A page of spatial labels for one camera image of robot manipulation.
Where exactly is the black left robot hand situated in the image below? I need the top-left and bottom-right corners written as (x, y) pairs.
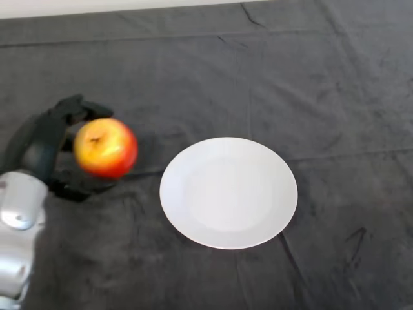
top-left (21, 94), bottom-right (117, 203)

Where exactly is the red yellow apple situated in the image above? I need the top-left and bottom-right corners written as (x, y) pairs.
top-left (72, 118), bottom-right (139, 180)

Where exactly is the white round plate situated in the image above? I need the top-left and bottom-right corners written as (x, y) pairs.
top-left (159, 137), bottom-right (299, 251)

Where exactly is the black cloth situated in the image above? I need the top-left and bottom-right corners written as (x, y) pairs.
top-left (0, 0), bottom-right (413, 310)

